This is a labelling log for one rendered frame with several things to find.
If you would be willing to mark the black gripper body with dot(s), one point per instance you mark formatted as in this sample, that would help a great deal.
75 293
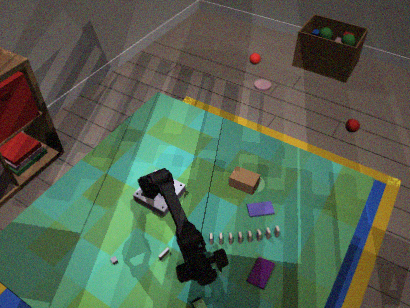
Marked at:
220 257

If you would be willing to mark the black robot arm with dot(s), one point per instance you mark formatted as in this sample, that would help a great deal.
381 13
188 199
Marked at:
188 238

